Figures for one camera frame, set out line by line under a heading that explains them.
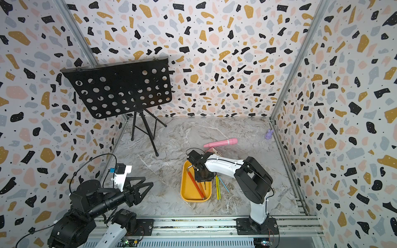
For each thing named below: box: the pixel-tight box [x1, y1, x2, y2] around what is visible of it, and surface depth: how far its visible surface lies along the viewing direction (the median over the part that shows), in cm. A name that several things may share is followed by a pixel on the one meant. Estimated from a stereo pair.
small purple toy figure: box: [265, 128, 275, 140], surface depth 109 cm
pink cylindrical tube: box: [203, 137, 238, 148], surface depth 107 cm
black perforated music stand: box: [59, 56, 173, 158], surface depth 74 cm
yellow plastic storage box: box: [180, 160, 213, 203], surface depth 87 cm
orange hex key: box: [197, 181, 206, 199], surface depth 87 cm
